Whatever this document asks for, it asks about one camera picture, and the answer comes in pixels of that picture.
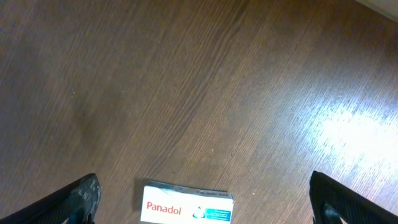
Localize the white Panadol box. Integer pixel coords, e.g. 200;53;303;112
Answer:
141;180;234;224

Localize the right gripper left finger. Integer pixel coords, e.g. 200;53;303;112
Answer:
1;173;102;224

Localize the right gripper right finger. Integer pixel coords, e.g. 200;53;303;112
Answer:
309;171;397;224

